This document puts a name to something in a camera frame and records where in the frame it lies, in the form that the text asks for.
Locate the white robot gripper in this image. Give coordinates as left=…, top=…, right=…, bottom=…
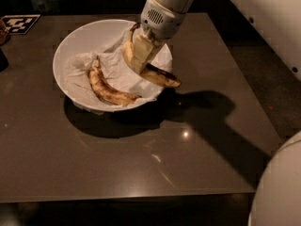
left=130, top=0, right=185, bottom=74

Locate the spotted banana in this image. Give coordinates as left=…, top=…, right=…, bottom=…
left=121, top=23, right=181, bottom=88
left=87, top=56, right=140, bottom=106

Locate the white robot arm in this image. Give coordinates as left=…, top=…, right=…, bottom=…
left=132, top=0, right=301, bottom=226

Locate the white round bowl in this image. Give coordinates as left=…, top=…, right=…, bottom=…
left=53, top=20, right=180, bottom=113

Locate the white paper towel liner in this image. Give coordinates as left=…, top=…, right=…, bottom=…
left=64, top=20, right=163, bottom=112

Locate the black white fiducial marker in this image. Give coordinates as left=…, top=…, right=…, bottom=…
left=2, top=14, right=40, bottom=35

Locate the brown object at edge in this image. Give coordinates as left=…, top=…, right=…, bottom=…
left=0, top=19, right=10, bottom=45

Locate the dark object at edge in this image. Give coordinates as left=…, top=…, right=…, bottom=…
left=0, top=49, right=8, bottom=72

